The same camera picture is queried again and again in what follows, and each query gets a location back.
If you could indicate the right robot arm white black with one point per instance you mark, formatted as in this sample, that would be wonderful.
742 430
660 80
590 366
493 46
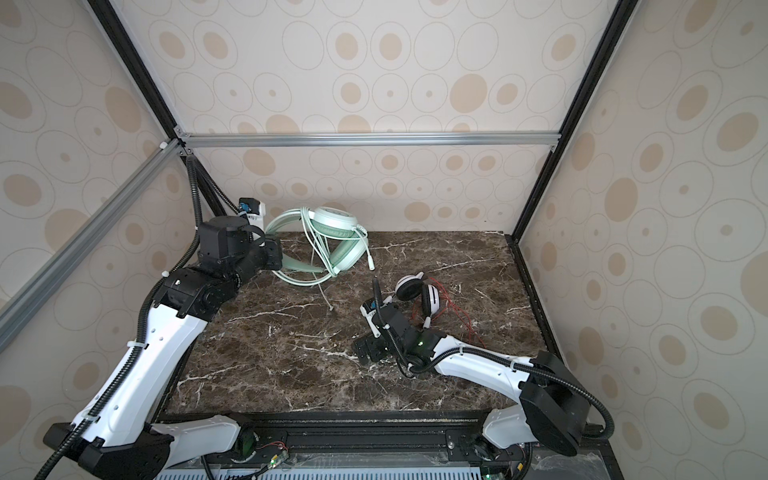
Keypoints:
551 407

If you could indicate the silver aluminium rail back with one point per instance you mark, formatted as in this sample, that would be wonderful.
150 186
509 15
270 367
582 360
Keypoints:
374 139

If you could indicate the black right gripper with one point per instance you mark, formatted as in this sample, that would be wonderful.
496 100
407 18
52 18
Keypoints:
367 341

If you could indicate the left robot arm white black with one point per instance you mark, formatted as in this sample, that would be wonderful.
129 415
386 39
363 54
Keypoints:
113 437

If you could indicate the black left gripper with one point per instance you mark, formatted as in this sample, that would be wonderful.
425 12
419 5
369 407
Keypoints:
277 252

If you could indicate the mint green headphones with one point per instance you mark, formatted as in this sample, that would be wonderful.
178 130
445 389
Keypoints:
337 240

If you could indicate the black corner frame post left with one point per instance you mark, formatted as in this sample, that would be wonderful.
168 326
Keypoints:
108 20

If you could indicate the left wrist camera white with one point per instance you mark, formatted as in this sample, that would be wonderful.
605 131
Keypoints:
252 210

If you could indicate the black corner frame post right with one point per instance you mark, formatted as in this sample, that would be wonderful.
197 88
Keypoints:
608 42

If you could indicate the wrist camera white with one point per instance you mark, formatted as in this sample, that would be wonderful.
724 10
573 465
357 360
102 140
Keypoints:
252 210
370 312

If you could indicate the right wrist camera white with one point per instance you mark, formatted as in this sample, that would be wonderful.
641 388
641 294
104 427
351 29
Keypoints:
370 312

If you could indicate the silver aluminium rail left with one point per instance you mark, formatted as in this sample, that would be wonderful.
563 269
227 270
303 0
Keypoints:
33 295

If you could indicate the black corner frame post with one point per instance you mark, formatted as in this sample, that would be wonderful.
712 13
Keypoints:
108 20
608 42

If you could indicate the black white headphones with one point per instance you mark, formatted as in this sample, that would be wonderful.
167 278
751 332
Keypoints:
417 287

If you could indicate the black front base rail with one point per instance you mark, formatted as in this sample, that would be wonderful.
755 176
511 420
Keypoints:
391 445

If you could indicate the silver aluminium rail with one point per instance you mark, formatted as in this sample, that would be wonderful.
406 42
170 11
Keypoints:
374 139
33 295

